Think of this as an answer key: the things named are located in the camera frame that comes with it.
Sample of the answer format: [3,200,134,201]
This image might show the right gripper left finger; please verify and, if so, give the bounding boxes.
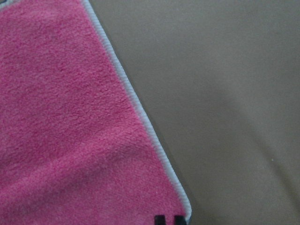
[154,215,166,225]

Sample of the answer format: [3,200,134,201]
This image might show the pink towel with white trim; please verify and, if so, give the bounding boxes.
[0,0,192,225]

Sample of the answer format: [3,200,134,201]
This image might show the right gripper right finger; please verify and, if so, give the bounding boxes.
[173,215,187,225]

